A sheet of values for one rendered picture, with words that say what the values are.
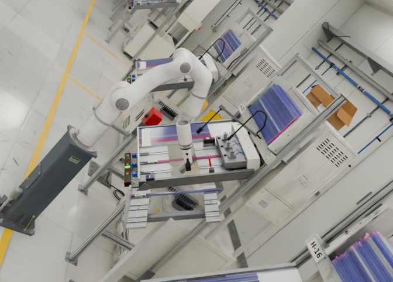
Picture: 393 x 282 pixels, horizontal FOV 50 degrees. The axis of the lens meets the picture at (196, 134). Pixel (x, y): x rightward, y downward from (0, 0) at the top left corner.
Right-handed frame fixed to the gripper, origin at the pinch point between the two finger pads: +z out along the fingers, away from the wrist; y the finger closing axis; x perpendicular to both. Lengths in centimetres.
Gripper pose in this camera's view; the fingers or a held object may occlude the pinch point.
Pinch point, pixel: (188, 167)
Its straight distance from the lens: 264.9
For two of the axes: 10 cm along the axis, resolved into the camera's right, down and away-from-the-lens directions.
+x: -9.9, 1.4, -0.7
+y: -1.3, -4.9, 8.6
